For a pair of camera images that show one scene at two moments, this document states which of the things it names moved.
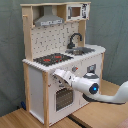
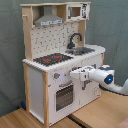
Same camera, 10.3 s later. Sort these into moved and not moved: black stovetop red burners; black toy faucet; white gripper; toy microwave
Moved: white gripper
Not moved: black stovetop red burners; black toy faucet; toy microwave
